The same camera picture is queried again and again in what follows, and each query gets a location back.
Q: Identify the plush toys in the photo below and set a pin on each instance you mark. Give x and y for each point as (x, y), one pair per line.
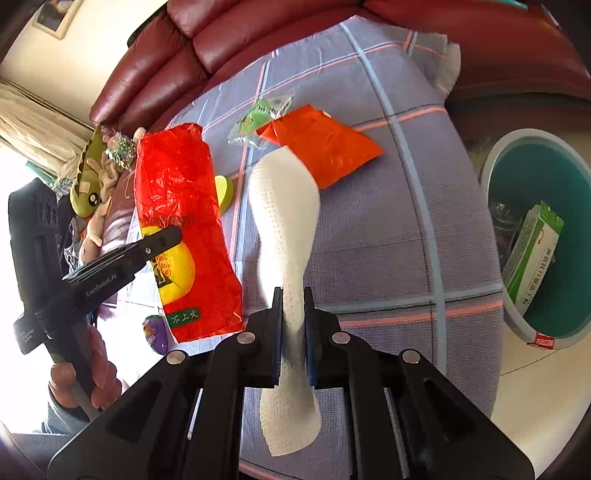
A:
(99, 230)

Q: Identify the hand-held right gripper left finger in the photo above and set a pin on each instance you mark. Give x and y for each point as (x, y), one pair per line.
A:
(268, 341)

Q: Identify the glitter pouch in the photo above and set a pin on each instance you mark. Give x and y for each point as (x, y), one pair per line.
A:
(121, 152)

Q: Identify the teal plastic bucket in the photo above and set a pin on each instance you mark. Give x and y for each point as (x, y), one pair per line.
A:
(545, 180)

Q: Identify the lime green lid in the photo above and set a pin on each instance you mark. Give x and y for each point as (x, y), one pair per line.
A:
(226, 194)

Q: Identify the red plastic bag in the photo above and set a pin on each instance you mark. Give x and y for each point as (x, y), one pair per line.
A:
(175, 184)

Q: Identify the orange plastic bag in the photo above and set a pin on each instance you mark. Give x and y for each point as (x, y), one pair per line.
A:
(328, 143)

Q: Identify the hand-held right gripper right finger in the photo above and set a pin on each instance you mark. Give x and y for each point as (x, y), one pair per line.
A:
(323, 350)

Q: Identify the clear green snack wrapper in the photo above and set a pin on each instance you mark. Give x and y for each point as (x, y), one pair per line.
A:
(258, 117)

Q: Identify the person's left hand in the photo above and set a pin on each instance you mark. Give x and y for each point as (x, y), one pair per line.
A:
(108, 378)

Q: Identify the red leather sofa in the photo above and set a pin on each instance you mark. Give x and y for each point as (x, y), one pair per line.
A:
(175, 60)

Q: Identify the green plush dinosaur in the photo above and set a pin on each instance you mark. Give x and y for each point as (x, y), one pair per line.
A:
(87, 189)

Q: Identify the beige curtain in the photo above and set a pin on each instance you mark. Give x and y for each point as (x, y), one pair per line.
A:
(37, 124)

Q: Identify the person's left forearm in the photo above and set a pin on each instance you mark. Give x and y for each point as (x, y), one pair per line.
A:
(64, 417)

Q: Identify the framed wall picture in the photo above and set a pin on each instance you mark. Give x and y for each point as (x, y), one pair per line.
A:
(57, 16)

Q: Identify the grey plaid tablecloth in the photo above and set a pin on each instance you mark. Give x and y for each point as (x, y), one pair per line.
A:
(369, 221)

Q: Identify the white cardboard box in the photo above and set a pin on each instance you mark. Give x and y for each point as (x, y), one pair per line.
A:
(535, 258)

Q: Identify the white paper towel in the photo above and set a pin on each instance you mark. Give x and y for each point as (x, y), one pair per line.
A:
(286, 217)

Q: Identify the purple snack packet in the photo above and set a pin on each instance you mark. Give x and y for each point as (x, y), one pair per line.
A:
(156, 334)

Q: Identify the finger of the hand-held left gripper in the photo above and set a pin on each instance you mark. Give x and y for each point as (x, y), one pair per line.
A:
(157, 242)

